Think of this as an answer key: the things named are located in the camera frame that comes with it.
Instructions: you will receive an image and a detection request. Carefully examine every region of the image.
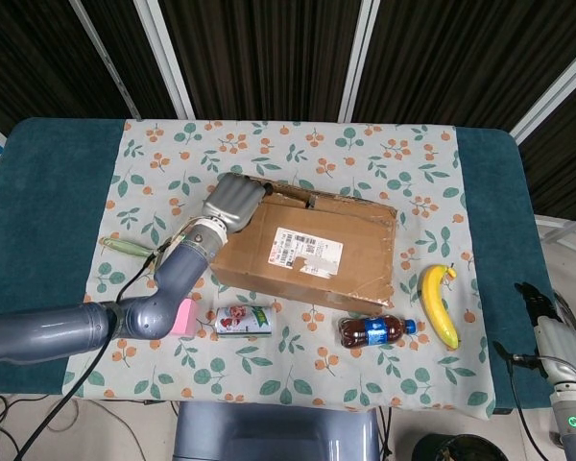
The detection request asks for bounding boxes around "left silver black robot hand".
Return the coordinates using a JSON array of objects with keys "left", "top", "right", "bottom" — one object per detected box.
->
[{"left": 201, "top": 172, "right": 275, "bottom": 234}]

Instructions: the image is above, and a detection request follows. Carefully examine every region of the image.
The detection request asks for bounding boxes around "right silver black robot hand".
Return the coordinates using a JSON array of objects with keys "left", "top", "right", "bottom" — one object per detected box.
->
[{"left": 516, "top": 281, "right": 576, "bottom": 385}]

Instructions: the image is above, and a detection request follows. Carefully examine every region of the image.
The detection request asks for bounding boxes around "brown cardboard box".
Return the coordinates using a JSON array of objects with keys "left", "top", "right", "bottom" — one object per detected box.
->
[{"left": 209, "top": 173, "right": 398, "bottom": 317}]

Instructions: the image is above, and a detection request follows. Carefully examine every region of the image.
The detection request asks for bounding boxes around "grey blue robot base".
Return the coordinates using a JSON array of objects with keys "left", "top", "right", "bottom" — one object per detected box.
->
[{"left": 172, "top": 400, "right": 383, "bottom": 461}]

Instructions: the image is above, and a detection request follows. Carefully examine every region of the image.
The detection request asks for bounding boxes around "green white drink can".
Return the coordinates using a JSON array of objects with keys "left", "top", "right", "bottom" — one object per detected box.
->
[{"left": 214, "top": 304, "right": 276, "bottom": 339}]

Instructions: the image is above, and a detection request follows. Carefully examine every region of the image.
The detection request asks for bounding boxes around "pink foam cube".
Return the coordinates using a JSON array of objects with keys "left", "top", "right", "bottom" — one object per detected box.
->
[{"left": 168, "top": 297, "right": 199, "bottom": 337}]

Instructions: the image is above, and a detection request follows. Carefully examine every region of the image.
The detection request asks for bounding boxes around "yellow banana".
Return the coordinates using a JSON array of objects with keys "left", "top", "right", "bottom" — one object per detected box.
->
[{"left": 420, "top": 263, "right": 461, "bottom": 351}]

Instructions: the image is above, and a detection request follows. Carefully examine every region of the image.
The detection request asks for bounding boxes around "black waste bin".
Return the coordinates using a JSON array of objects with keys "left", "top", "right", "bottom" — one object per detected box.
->
[{"left": 411, "top": 433, "right": 505, "bottom": 461}]

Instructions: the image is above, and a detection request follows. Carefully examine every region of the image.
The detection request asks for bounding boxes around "floral leaf print tablecloth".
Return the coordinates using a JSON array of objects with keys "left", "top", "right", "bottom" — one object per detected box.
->
[{"left": 60, "top": 118, "right": 498, "bottom": 422}]

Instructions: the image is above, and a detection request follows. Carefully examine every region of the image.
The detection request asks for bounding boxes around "teal table cover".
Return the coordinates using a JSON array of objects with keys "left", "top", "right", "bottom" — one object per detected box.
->
[{"left": 0, "top": 117, "right": 576, "bottom": 414}]

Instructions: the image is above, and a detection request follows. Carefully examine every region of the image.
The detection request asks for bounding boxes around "cola bottle blue label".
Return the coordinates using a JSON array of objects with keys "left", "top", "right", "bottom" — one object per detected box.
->
[{"left": 338, "top": 315, "right": 418, "bottom": 349}]

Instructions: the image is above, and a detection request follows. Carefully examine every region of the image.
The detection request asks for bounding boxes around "green handled lint roller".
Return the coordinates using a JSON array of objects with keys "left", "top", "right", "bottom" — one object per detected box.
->
[{"left": 99, "top": 236, "right": 157, "bottom": 258}]

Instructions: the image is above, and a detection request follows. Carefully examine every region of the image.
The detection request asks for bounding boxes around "wide white frame post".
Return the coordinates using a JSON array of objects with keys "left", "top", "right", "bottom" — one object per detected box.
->
[{"left": 133, "top": 0, "right": 196, "bottom": 120}]

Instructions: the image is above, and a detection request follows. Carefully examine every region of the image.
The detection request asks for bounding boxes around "thin slanted white frame post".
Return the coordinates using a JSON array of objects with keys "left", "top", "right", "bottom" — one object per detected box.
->
[{"left": 69, "top": 0, "right": 143, "bottom": 120}]

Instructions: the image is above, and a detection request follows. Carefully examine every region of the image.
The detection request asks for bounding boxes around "white double frame post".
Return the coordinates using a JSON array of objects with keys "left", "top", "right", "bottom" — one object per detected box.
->
[{"left": 338, "top": 0, "right": 381, "bottom": 122}]

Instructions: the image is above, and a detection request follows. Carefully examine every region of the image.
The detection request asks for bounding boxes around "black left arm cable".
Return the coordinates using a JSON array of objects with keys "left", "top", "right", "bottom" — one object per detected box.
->
[{"left": 16, "top": 249, "right": 162, "bottom": 461}]

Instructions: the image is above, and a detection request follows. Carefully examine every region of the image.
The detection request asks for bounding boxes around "slanted white corner frame post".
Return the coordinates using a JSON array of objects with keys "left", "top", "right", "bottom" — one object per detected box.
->
[{"left": 511, "top": 45, "right": 576, "bottom": 141}]

